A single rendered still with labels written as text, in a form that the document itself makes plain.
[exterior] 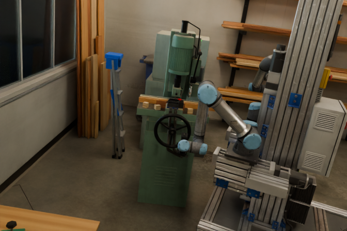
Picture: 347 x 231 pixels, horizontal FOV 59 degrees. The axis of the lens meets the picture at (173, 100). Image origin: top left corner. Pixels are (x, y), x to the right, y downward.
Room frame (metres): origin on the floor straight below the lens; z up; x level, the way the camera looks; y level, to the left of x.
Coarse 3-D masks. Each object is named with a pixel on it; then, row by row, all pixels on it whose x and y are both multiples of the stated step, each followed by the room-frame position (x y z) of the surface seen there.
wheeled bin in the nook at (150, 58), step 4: (144, 56) 4.64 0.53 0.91; (148, 56) 4.51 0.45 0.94; (152, 56) 4.48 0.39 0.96; (140, 60) 4.32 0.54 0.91; (144, 60) 4.25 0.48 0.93; (148, 60) 4.24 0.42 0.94; (152, 60) 4.25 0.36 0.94; (148, 64) 4.25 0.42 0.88; (152, 64) 4.23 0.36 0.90; (148, 68) 4.26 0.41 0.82; (152, 68) 4.26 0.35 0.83; (148, 72) 4.27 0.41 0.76; (148, 76) 4.27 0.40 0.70; (136, 112) 4.27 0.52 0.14; (136, 116) 4.27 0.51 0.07; (140, 116) 4.27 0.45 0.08; (140, 120) 4.27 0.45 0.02
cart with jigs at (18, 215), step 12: (0, 216) 1.38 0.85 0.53; (12, 216) 1.39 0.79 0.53; (24, 216) 1.40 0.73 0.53; (36, 216) 1.41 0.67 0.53; (48, 216) 1.43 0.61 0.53; (60, 216) 1.44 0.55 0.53; (0, 228) 1.29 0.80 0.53; (12, 228) 1.21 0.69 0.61; (24, 228) 1.26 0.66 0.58; (36, 228) 1.32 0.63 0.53; (48, 228) 1.33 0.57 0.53; (60, 228) 1.35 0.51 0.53; (72, 228) 1.36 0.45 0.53; (84, 228) 1.37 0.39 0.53; (96, 228) 1.38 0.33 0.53
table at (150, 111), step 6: (138, 108) 2.37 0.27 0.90; (144, 108) 2.38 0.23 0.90; (150, 108) 2.40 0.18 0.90; (162, 108) 2.44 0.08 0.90; (186, 108) 2.53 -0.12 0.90; (138, 114) 2.37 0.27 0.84; (144, 114) 2.37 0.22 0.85; (150, 114) 2.37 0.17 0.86; (156, 114) 2.37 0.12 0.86; (162, 114) 2.37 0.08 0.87; (186, 114) 2.38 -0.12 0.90; (192, 114) 2.39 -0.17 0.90; (162, 120) 2.28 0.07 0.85; (192, 120) 2.38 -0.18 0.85
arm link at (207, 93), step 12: (204, 84) 1.85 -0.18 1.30; (204, 96) 1.80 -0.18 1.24; (216, 96) 1.80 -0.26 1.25; (216, 108) 1.82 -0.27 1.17; (228, 108) 1.83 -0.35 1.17; (228, 120) 1.82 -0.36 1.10; (240, 120) 1.83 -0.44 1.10; (240, 132) 1.82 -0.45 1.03; (252, 132) 1.81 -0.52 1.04; (252, 144) 1.79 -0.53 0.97
